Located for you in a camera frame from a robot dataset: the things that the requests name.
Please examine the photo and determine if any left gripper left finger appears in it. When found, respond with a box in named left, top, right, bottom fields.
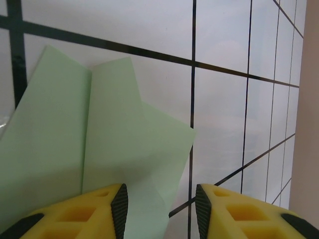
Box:
left=0, top=183, right=129, bottom=239

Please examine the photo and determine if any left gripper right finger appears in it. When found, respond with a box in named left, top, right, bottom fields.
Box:
left=195, top=183, right=319, bottom=239

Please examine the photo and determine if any light green paper sheet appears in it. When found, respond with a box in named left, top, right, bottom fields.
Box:
left=0, top=44, right=197, bottom=239

